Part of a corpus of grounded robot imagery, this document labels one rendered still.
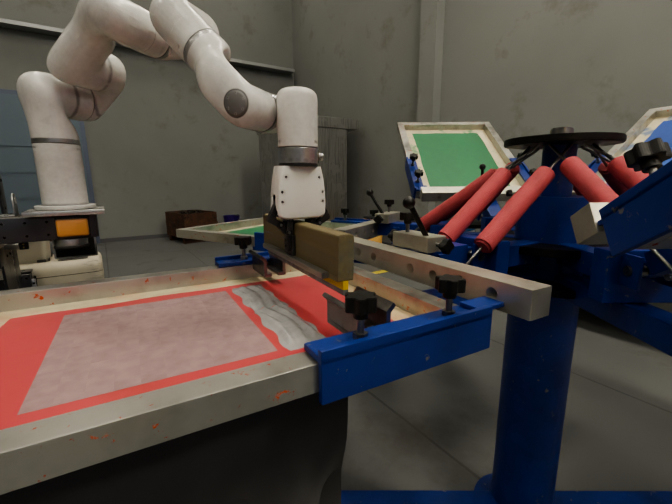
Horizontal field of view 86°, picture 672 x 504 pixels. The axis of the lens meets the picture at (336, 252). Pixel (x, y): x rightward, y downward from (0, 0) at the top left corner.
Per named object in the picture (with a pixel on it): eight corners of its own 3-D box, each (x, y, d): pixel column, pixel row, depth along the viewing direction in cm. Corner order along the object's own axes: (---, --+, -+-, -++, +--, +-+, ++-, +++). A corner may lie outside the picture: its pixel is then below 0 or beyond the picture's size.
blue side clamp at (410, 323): (322, 406, 43) (321, 352, 41) (304, 386, 47) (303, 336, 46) (489, 348, 57) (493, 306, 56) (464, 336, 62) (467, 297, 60)
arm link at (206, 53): (205, 73, 76) (271, 144, 74) (157, 53, 64) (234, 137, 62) (227, 38, 73) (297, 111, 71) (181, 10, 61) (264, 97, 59)
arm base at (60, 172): (39, 207, 95) (29, 146, 92) (96, 205, 101) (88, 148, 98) (30, 211, 82) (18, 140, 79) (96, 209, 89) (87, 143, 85)
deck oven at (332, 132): (358, 242, 695) (359, 119, 650) (297, 250, 626) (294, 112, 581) (314, 232, 835) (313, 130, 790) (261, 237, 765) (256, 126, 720)
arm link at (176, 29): (89, 21, 72) (148, 46, 86) (155, 94, 71) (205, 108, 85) (125, -57, 67) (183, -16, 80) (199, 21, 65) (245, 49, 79)
